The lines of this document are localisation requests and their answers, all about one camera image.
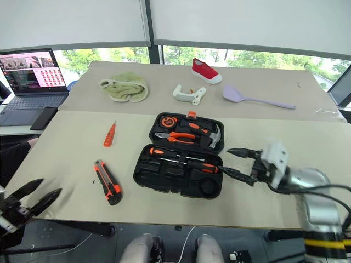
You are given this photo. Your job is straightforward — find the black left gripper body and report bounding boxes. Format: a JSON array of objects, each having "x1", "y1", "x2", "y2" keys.
[{"x1": 0, "y1": 195, "x2": 36, "y2": 228}]

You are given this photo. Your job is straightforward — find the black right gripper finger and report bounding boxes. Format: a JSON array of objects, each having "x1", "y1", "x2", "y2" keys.
[
  {"x1": 219, "y1": 165, "x2": 258, "y2": 187},
  {"x1": 227, "y1": 147, "x2": 263, "y2": 160}
]

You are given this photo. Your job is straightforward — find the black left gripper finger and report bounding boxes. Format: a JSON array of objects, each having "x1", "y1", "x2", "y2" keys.
[
  {"x1": 10, "y1": 178, "x2": 45, "y2": 202},
  {"x1": 30, "y1": 187, "x2": 63, "y2": 218}
]

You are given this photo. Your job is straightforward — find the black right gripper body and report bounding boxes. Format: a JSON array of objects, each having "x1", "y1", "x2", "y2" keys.
[{"x1": 250, "y1": 148, "x2": 275, "y2": 187}]

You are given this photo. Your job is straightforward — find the black plastic tool case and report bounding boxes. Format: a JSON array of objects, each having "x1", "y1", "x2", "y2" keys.
[{"x1": 133, "y1": 111, "x2": 226, "y2": 199}]

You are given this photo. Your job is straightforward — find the seated person dark trousers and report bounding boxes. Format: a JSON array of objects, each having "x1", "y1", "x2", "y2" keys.
[{"x1": 0, "y1": 138, "x2": 39, "y2": 187}]

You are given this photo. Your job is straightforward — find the black floor rod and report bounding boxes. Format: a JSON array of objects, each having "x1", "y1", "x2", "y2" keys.
[{"x1": 0, "y1": 243, "x2": 76, "y2": 256}]

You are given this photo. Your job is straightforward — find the purple silicone spatula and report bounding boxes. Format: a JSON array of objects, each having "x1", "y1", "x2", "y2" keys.
[{"x1": 222, "y1": 84, "x2": 298, "y2": 111}]

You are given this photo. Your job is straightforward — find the orange black utility knife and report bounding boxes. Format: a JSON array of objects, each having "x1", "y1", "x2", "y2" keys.
[{"x1": 93, "y1": 159, "x2": 123, "y2": 206}]

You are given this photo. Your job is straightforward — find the black smartphone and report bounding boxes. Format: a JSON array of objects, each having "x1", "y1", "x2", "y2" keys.
[{"x1": 30, "y1": 106, "x2": 59, "y2": 131}]

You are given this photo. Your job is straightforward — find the grey rounded shape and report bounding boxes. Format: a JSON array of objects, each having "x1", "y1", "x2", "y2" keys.
[
  {"x1": 195, "y1": 233, "x2": 226, "y2": 263},
  {"x1": 120, "y1": 233, "x2": 165, "y2": 263}
]

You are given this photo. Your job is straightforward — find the orange tape measure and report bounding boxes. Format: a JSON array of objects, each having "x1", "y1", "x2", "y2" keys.
[{"x1": 160, "y1": 116, "x2": 179, "y2": 129}]

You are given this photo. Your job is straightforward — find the white glue gun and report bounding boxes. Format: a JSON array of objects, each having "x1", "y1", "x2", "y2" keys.
[{"x1": 172, "y1": 84, "x2": 207, "y2": 106}]

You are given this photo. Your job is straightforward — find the red child shoe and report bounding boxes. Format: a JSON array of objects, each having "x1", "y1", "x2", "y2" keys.
[{"x1": 190, "y1": 58, "x2": 223, "y2": 84}]

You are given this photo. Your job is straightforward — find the orange voltage tester pen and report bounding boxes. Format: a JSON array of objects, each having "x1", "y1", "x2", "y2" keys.
[{"x1": 103, "y1": 120, "x2": 117, "y2": 147}]

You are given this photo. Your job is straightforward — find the open grey laptop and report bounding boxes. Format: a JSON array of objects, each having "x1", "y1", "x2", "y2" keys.
[{"x1": 0, "y1": 48, "x2": 70, "y2": 127}]

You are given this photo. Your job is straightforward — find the grey laptop lid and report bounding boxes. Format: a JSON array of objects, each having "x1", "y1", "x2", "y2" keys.
[{"x1": 327, "y1": 65, "x2": 351, "y2": 108}]

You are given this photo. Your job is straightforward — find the white roller blind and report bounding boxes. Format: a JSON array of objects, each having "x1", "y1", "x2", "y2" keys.
[
  {"x1": 149, "y1": 0, "x2": 351, "y2": 60},
  {"x1": 0, "y1": 0, "x2": 152, "y2": 53}
]

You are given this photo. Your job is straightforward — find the green folded towel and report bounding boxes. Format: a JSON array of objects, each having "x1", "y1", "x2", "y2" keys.
[{"x1": 99, "y1": 71, "x2": 150, "y2": 104}]

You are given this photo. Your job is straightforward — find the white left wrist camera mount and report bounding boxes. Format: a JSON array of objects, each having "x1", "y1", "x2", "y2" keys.
[{"x1": 0, "y1": 214, "x2": 15, "y2": 234}]

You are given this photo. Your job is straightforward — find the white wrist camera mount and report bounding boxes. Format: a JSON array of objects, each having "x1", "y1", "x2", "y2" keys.
[
  {"x1": 260, "y1": 140, "x2": 290, "y2": 190},
  {"x1": 0, "y1": 214, "x2": 15, "y2": 234}
]

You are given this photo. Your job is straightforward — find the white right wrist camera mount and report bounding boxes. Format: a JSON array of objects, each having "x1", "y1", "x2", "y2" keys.
[{"x1": 260, "y1": 140, "x2": 290, "y2": 190}]

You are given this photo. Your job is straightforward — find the screwdriver orange black handle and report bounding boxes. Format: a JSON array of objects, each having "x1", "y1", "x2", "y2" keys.
[
  {"x1": 160, "y1": 157, "x2": 220, "y2": 174},
  {"x1": 149, "y1": 147, "x2": 206, "y2": 163}
]

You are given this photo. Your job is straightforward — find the black table frame bar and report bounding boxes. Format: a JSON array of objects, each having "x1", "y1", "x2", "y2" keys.
[
  {"x1": 53, "y1": 220, "x2": 116, "y2": 238},
  {"x1": 264, "y1": 229, "x2": 305, "y2": 242}
]

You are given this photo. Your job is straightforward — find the claw hammer orange black handle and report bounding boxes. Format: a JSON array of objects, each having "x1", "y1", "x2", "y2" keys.
[{"x1": 180, "y1": 118, "x2": 223, "y2": 150}]

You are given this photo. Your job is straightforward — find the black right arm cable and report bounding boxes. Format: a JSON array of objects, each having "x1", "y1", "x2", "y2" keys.
[{"x1": 269, "y1": 182, "x2": 351, "y2": 230}]

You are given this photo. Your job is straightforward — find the orange handled pliers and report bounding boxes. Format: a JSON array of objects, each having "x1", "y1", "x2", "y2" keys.
[{"x1": 155, "y1": 131, "x2": 197, "y2": 145}]

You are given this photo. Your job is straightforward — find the white floor cable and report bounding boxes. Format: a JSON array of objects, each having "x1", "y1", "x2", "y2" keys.
[{"x1": 180, "y1": 225, "x2": 197, "y2": 263}]

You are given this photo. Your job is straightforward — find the dark window frame pillar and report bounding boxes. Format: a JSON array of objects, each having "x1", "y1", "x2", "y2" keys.
[{"x1": 144, "y1": 0, "x2": 166, "y2": 66}]

